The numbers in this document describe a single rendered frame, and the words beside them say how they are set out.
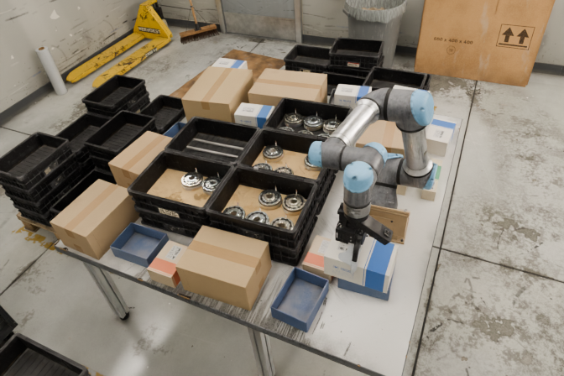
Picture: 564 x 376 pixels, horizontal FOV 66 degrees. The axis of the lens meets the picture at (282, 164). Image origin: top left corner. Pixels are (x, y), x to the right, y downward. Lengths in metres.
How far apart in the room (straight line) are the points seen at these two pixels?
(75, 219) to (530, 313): 2.34
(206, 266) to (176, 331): 0.95
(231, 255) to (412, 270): 0.74
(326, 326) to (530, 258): 1.64
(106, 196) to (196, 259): 0.61
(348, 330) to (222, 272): 0.51
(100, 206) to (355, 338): 1.23
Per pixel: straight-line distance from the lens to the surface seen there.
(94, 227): 2.03
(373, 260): 1.35
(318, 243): 1.84
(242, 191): 2.00
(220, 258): 1.73
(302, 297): 1.78
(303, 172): 2.06
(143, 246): 2.08
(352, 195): 1.15
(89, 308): 2.90
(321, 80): 2.62
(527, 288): 2.88
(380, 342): 1.71
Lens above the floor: 2.21
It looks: 41 degrees down
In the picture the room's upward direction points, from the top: 6 degrees counter-clockwise
